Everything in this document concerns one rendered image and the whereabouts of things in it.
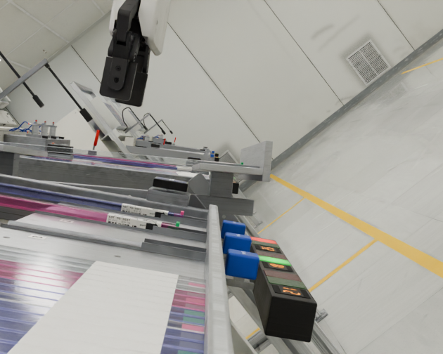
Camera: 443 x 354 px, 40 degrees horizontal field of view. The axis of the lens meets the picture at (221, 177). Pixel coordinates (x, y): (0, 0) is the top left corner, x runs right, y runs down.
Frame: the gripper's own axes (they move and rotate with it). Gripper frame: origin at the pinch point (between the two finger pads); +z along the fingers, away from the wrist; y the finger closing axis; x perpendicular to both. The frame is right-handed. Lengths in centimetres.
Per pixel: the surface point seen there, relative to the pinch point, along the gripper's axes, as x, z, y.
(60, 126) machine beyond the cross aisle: 124, 13, 449
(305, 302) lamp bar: -21.5, 15.1, -16.2
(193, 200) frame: -9.2, 12.4, 25.5
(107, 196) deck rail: 2.6, 13.7, 19.3
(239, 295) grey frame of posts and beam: -18.9, 24.4, 21.8
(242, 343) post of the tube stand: -23, 37, 41
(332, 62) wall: -135, -140, 762
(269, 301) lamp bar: -18.6, 15.8, -15.6
